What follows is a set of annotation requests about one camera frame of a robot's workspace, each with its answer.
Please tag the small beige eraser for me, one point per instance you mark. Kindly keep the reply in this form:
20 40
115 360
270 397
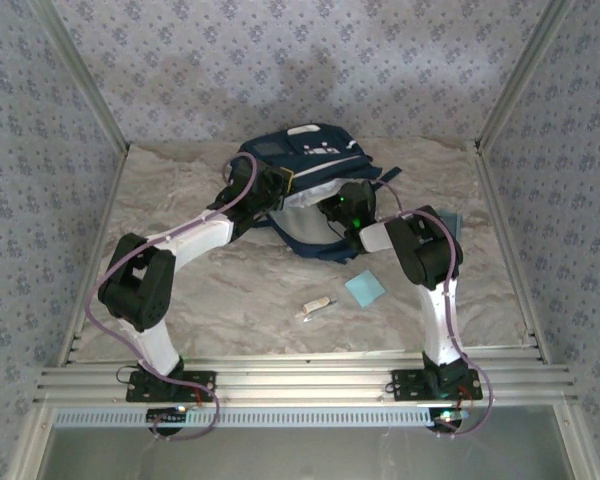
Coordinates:
315 305

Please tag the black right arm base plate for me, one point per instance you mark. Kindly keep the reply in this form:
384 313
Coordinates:
405 385

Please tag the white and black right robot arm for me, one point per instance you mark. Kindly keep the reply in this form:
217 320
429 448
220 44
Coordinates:
377 237

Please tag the aluminium side rail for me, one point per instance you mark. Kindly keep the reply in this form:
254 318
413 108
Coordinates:
510 250
112 200

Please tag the aluminium mounting rail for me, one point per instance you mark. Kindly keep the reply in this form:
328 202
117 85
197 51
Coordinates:
305 380

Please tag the light blue sticky note pad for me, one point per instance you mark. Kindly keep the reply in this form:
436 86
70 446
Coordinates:
365 289

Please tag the grey metal panel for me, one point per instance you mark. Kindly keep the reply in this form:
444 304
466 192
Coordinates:
305 455

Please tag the aluminium frame post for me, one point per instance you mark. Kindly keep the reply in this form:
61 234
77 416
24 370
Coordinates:
80 75
525 75

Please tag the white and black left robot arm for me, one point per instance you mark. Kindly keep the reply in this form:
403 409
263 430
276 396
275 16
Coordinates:
200 235

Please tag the navy blue backpack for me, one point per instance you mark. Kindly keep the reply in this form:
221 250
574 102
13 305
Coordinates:
325 150

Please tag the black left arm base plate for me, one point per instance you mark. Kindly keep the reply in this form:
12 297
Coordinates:
140 390

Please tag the grey blue card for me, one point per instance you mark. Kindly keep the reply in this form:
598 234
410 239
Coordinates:
455 220

